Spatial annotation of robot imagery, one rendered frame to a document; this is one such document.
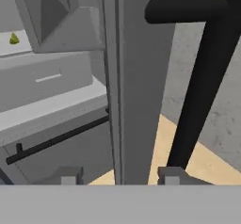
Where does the black fridge door handle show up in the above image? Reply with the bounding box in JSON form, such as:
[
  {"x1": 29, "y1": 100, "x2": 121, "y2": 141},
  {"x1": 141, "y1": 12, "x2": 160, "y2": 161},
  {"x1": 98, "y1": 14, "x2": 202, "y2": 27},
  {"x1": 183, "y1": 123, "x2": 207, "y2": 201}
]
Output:
[{"x1": 144, "y1": 0, "x2": 241, "y2": 173}]

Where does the grey fridge door bin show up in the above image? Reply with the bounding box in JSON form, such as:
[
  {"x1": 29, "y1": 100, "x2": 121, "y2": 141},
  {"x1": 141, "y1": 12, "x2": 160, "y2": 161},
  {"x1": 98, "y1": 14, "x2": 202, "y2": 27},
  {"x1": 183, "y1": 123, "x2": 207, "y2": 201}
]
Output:
[{"x1": 8, "y1": 0, "x2": 106, "y2": 55}]

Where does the white fridge shelf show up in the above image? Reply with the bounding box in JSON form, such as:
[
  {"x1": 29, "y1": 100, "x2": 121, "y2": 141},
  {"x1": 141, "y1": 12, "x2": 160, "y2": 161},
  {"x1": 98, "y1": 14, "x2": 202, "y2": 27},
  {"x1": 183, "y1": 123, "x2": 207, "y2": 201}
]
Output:
[{"x1": 0, "y1": 29, "x2": 35, "y2": 58}]

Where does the grey fridge crisper drawer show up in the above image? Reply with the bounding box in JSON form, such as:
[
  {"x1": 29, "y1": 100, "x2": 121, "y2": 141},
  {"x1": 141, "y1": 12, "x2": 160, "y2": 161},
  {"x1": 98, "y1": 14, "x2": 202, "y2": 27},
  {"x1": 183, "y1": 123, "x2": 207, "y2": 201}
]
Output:
[{"x1": 0, "y1": 51, "x2": 94, "y2": 114}]

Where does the black freezer drawer handle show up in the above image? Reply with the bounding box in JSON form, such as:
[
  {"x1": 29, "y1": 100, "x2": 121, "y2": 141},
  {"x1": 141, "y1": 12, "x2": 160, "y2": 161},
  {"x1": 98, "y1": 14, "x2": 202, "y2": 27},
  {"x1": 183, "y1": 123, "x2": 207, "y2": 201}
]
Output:
[{"x1": 5, "y1": 107, "x2": 111, "y2": 167}]

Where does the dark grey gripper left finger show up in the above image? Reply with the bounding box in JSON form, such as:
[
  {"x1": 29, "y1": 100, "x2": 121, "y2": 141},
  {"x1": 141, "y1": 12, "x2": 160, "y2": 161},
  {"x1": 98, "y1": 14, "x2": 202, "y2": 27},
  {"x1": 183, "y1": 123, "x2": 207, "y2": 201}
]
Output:
[{"x1": 33, "y1": 166, "x2": 85, "y2": 186}]

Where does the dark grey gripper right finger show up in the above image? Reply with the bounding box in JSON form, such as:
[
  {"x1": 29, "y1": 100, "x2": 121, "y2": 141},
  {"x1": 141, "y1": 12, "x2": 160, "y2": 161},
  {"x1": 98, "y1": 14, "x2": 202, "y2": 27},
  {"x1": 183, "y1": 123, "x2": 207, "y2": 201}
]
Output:
[{"x1": 156, "y1": 166, "x2": 215, "y2": 186}]

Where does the grey freezer drawer front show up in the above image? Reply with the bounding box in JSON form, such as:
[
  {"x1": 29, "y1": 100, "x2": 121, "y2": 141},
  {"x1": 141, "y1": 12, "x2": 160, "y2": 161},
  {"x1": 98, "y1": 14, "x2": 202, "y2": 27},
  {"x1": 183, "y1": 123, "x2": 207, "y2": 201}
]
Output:
[{"x1": 0, "y1": 78, "x2": 115, "y2": 186}]

